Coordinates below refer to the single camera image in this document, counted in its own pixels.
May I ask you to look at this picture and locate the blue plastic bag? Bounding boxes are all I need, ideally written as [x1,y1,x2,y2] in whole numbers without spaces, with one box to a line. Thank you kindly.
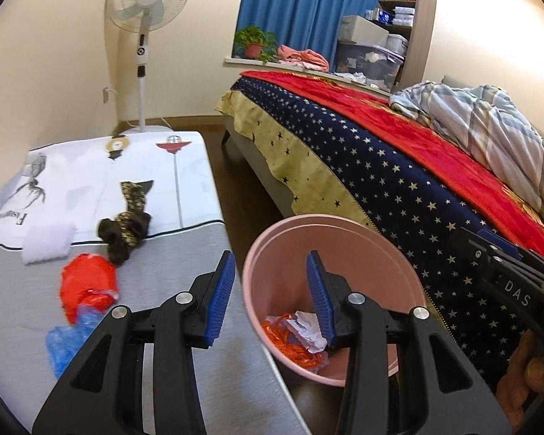
[45,305,104,379]

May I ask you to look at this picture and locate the red plastic bag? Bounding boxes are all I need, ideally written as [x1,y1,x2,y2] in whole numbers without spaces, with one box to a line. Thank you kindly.
[59,253,119,324]

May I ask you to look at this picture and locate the white paper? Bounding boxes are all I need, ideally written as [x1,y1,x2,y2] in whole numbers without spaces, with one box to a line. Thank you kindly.
[286,311,327,355]

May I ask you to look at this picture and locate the orange plastic bag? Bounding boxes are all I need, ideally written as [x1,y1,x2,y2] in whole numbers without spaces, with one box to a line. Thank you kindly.
[261,313,329,373]

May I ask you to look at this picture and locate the black gold patterned wrapper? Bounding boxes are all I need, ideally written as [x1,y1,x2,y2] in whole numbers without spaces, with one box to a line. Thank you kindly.
[97,181,154,266]

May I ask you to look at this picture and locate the white foam pad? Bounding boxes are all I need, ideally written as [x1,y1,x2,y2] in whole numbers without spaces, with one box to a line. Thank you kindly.
[21,222,76,265]

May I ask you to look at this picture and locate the pink plastic trash bin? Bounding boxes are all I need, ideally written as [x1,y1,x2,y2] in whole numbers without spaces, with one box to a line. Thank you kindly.
[242,214,426,387]

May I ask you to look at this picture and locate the person's right hand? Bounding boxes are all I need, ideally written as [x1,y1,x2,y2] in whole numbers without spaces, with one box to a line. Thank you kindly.
[496,330,544,429]

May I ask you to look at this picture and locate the striped blue white duvet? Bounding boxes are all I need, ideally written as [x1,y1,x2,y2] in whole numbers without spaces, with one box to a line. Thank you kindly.
[389,82,544,222]

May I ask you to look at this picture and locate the bed with starry blanket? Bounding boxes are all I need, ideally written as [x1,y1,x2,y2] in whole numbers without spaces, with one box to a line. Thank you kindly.
[217,71,544,386]

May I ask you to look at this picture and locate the dark plastic storage bin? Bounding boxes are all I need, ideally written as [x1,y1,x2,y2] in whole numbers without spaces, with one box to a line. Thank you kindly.
[335,42,405,91]

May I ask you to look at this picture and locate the wooden bookshelf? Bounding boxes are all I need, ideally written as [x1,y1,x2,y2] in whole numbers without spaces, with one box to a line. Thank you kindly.
[376,0,438,95]

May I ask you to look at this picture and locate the white cardboard box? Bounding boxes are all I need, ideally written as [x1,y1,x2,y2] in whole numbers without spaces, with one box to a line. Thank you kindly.
[338,15,389,47]

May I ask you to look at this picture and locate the pink folded clothes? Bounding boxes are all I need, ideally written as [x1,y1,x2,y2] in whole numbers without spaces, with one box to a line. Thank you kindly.
[277,45,330,73]

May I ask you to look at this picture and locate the blue curtain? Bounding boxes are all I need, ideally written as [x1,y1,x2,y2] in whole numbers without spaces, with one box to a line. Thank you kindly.
[236,0,377,65]

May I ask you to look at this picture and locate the potted green plant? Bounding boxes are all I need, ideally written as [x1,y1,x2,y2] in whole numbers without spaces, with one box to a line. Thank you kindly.
[233,26,277,62]

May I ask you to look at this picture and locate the white standing fan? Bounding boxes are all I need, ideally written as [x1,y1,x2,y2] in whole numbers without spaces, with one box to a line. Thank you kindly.
[105,0,187,132]

